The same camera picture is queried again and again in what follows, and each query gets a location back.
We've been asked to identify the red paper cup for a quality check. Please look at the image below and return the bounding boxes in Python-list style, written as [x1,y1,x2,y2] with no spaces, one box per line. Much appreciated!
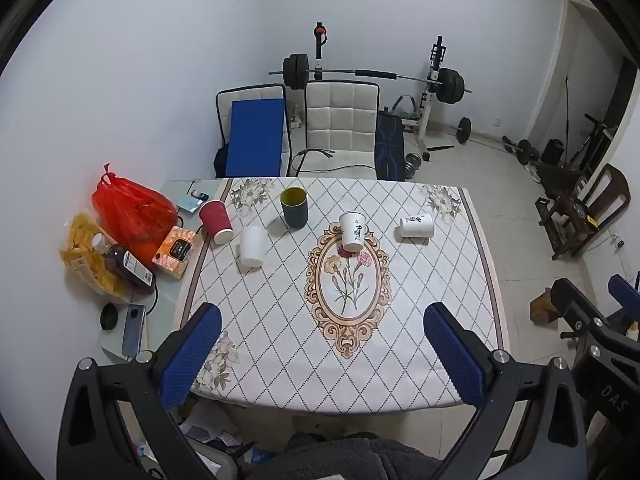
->
[198,199,235,246]

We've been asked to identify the grey smartphone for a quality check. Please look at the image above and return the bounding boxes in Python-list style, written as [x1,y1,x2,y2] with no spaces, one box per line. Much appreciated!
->
[121,304,147,358]

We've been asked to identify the blue cushion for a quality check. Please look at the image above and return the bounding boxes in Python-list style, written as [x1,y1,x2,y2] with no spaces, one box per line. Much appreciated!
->
[226,100,287,178]

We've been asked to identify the white door frame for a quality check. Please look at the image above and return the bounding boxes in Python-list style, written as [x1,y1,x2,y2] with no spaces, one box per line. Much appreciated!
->
[526,0,640,161]

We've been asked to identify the black dumbbells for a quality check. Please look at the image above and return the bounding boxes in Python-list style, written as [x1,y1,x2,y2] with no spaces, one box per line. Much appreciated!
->
[502,135,542,167]

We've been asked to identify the red plastic bag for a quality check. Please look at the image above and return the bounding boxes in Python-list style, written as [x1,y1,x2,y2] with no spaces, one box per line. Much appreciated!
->
[91,162,177,261]

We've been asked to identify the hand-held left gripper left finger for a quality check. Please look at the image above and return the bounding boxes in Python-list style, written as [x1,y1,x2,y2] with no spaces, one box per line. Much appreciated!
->
[57,302,223,480]

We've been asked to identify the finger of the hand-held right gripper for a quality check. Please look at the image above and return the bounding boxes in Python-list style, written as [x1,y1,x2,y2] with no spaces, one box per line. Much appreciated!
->
[607,273,640,319]
[550,278,640,347]

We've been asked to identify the orange box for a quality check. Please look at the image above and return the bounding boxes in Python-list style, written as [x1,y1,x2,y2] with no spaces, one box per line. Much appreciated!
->
[151,226,199,279]

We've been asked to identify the dark green cup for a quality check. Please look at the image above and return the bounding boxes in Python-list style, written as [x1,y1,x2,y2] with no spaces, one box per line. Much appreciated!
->
[279,186,309,231]

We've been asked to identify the wooden block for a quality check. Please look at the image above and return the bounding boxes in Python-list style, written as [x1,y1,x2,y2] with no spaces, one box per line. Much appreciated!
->
[529,287,564,329]

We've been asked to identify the white cup with black print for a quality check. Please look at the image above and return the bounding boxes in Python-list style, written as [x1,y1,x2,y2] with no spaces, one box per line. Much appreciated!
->
[338,211,367,252]
[398,212,435,241]

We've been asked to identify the dark wooden chair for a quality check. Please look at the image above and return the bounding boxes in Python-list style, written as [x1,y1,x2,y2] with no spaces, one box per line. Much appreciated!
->
[536,162,632,261]

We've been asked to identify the floral printed tablecloth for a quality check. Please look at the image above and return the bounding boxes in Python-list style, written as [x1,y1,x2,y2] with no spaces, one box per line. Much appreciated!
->
[175,176,511,413]

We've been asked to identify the black weight bench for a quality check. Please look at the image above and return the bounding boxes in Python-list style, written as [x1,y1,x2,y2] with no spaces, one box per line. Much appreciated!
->
[376,109,407,182]

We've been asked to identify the black barbell with plates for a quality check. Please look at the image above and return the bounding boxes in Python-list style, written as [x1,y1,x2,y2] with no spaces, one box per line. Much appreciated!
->
[269,53,472,106]

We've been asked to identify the bag of yellow chips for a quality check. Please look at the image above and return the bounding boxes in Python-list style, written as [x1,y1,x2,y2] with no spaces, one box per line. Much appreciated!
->
[59,211,132,303]

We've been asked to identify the papers under table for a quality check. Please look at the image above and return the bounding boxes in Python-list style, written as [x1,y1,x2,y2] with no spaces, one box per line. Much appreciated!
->
[176,402,243,453]

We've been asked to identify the small barbell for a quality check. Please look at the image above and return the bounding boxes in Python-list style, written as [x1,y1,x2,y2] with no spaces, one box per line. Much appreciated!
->
[456,117,516,153]

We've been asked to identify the black cable on chair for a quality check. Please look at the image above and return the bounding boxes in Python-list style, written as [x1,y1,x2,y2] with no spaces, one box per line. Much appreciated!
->
[290,147,336,177]

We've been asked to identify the plain white cup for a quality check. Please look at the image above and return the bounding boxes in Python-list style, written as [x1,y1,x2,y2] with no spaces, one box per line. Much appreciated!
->
[239,225,266,268]

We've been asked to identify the white barbell rack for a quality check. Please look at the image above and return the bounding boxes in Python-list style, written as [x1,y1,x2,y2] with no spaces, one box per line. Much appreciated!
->
[313,22,456,162]

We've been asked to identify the white padded chair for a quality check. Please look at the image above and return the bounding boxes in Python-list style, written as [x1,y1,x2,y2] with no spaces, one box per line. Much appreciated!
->
[216,83,292,178]
[304,81,380,181]

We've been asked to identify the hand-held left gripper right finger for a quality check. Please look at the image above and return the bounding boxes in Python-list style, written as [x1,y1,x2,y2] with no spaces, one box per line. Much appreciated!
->
[422,302,589,480]

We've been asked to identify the black bag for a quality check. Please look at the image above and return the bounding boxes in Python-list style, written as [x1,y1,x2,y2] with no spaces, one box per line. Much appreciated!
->
[542,138,566,166]

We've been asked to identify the silver dumbbell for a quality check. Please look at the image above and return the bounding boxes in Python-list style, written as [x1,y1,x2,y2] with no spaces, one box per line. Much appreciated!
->
[403,152,426,180]

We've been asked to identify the brown drink bottle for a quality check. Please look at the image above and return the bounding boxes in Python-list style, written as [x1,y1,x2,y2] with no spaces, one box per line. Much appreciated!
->
[91,234,157,288]

